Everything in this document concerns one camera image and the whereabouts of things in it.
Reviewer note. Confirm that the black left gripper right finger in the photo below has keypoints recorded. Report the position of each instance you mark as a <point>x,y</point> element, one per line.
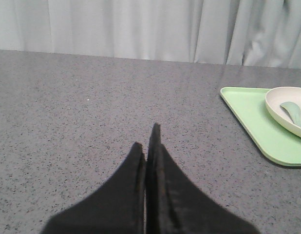
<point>176,206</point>

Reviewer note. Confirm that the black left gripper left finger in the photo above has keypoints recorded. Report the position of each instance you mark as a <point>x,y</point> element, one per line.
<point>117,207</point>

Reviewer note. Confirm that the cream round plate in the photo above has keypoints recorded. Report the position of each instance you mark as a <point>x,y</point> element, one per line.
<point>275,97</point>

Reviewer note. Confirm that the light green serving tray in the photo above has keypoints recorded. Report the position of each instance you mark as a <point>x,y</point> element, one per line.
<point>274,141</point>

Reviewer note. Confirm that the pale green plastic spoon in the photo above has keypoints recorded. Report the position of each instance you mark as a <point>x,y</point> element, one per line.
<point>294,112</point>

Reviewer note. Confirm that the white curtain backdrop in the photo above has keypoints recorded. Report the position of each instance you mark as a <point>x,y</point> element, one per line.
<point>234,32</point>

